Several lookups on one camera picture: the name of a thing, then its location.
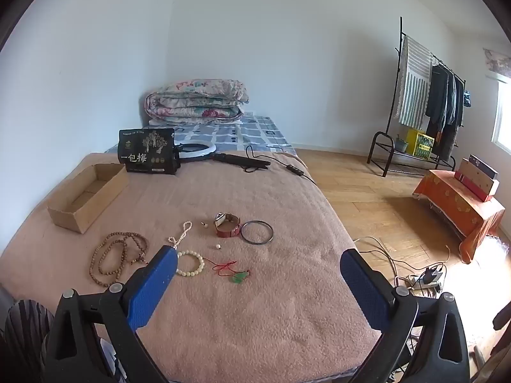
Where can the person's striped trouser leg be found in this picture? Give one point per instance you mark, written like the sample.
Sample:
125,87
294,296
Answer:
24,335

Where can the blue hanging cloth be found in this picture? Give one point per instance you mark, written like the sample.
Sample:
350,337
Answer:
467,99

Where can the black snack bag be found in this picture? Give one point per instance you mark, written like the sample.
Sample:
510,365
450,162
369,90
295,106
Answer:
147,151

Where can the window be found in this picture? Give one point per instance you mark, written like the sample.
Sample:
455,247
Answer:
504,111

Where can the yellow crate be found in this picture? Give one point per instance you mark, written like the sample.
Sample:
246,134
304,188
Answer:
421,143

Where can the dark metal bangle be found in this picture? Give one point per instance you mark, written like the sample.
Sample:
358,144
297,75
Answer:
255,243

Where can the blue checked bed sheet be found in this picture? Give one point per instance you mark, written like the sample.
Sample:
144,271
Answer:
247,131

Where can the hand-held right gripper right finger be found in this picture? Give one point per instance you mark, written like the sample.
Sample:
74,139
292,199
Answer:
365,291

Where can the tan and red box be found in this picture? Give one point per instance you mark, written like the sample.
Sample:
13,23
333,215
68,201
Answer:
477,185

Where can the small potted plant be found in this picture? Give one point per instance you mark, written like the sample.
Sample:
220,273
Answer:
401,144

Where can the dark gift box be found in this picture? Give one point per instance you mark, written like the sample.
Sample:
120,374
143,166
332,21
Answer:
483,166

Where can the cardboard box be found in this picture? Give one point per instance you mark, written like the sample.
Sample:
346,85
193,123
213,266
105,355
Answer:
64,212

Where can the black metal clothes rack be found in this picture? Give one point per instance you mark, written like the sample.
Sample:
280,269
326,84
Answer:
377,143

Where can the folded floral quilt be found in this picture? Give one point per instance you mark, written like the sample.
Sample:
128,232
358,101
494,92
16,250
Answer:
195,101

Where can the orange cloth covered table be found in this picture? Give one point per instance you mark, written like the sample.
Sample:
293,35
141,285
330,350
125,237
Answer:
459,207

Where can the floral curtain valance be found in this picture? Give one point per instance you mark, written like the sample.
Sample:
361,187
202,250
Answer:
497,63

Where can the pink fleece blanket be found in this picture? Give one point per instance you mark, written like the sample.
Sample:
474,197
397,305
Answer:
259,307

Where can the striped hanging towel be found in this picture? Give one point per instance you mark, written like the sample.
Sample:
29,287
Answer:
413,87

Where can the black plug charger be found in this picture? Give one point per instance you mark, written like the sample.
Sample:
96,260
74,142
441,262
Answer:
431,275

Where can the dark hanging clothes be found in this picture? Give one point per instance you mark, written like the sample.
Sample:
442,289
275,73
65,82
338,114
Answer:
439,103

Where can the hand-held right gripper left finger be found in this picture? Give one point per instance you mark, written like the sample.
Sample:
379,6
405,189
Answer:
153,287

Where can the white power strip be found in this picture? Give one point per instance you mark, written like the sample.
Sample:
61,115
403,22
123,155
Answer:
423,285

